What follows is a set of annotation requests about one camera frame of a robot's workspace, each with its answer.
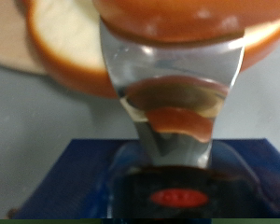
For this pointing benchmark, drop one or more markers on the silver toaster oven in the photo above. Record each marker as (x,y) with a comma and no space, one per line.
(37,124)

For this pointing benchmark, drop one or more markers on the small round wooden board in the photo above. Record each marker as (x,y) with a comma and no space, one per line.
(9,37)

